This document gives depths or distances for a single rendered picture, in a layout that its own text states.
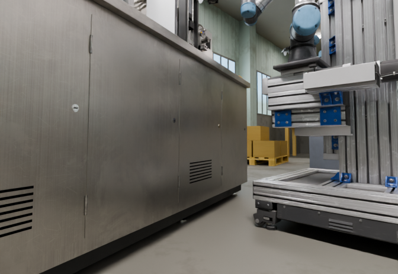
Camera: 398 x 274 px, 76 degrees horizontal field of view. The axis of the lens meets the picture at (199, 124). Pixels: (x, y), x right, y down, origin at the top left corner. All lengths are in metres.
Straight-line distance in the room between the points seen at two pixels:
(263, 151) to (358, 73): 3.52
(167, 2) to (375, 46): 1.24
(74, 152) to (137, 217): 0.36
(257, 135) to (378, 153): 3.88
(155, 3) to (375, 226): 1.73
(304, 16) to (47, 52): 1.04
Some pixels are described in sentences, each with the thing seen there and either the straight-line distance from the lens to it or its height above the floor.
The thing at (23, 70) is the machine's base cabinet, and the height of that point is 0.60.
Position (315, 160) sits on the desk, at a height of 0.13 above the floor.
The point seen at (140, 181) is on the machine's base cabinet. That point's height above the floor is 0.28.
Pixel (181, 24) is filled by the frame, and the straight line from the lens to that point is 1.65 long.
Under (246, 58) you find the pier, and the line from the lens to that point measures 6.20.
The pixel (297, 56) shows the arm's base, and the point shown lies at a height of 0.85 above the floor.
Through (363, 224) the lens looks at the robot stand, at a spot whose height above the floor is 0.11.
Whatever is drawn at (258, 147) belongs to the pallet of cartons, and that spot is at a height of 0.32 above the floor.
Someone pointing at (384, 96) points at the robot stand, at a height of 0.64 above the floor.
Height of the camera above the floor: 0.43
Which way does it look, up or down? 4 degrees up
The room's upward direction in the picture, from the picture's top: straight up
